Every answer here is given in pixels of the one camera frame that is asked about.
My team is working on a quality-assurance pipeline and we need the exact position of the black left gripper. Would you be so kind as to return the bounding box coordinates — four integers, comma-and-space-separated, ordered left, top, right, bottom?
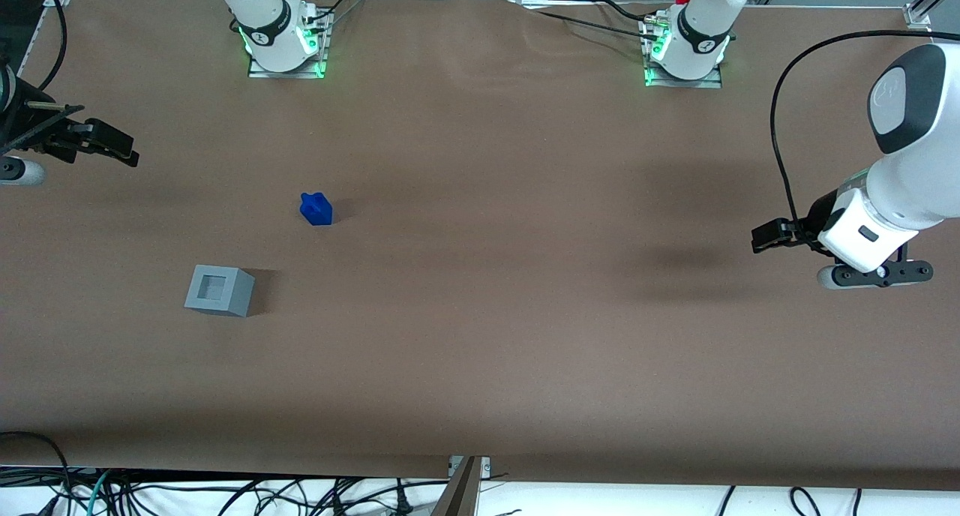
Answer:
751, 190, 842, 255

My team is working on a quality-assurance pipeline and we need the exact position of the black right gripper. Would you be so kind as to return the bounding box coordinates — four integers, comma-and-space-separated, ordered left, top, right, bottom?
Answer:
0, 77, 140, 168

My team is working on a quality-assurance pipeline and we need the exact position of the blue plastic part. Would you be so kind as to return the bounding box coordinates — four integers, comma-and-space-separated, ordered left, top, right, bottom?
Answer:
299, 192, 334, 227

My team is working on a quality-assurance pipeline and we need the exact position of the gray cube base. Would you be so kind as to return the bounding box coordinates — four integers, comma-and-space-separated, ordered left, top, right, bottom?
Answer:
184, 265, 257, 319

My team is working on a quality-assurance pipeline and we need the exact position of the aluminium corner profile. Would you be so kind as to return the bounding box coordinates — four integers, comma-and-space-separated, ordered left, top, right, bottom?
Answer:
904, 0, 960, 29

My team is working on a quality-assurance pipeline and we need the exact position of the brown table cover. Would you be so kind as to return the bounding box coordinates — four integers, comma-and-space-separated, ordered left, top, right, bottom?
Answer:
0, 0, 960, 494

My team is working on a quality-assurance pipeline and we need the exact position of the aluminium profile beam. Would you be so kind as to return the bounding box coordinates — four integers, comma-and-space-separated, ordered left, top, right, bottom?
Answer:
430, 456, 493, 516

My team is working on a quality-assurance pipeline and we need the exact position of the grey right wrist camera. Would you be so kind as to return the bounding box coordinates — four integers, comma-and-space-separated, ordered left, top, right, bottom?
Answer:
0, 158, 47, 186

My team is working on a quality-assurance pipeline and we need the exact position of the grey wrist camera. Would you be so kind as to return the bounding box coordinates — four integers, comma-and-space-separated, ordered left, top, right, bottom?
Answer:
817, 260, 935, 291
0, 158, 47, 186

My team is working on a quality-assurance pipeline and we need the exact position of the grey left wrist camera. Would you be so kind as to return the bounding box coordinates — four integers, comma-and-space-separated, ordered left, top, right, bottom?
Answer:
817, 260, 935, 291

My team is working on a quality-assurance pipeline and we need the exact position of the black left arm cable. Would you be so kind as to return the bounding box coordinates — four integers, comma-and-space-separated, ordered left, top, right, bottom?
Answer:
769, 30, 960, 236

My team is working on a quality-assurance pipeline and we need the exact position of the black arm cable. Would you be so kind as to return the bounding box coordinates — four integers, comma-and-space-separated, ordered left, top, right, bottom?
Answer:
769, 30, 960, 236
30, 0, 69, 94

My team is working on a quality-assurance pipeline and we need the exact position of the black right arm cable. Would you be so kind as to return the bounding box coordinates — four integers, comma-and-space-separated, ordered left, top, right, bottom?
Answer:
30, 0, 69, 94

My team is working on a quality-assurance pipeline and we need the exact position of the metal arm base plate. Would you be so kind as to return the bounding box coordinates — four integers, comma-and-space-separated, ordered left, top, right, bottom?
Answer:
247, 6, 329, 80
643, 17, 724, 90

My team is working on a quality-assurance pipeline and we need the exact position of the black base cable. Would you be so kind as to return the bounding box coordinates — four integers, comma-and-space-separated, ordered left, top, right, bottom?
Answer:
304, 0, 368, 34

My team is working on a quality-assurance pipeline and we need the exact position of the long black table cable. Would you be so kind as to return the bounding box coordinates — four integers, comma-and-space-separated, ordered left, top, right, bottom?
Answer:
534, 9, 662, 40

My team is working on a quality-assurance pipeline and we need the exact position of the black looping floor cable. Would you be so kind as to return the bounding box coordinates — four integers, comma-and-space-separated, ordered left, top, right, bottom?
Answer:
0, 430, 74, 516

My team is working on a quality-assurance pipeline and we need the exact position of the teal floor cable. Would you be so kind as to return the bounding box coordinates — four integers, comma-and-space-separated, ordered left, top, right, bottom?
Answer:
84, 469, 115, 516

